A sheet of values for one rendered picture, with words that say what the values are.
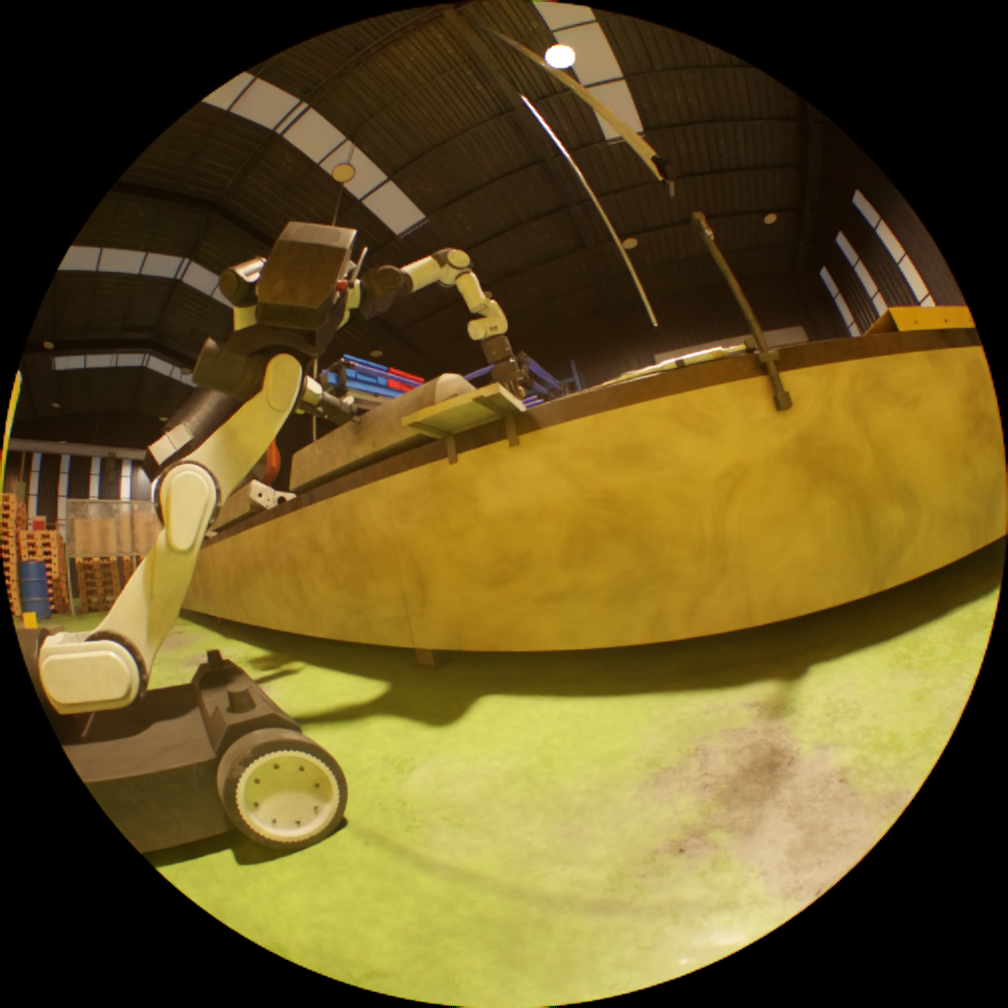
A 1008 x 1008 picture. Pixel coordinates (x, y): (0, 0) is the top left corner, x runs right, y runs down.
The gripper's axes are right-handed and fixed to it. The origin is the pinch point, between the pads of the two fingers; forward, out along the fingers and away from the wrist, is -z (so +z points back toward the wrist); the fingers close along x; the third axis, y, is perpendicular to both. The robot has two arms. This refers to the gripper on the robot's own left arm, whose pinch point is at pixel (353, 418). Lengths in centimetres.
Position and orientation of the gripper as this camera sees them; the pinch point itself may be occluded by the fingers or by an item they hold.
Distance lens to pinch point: 146.1
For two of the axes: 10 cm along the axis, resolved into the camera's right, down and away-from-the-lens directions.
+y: -0.9, -9.6, 2.5
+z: -4.6, -1.9, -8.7
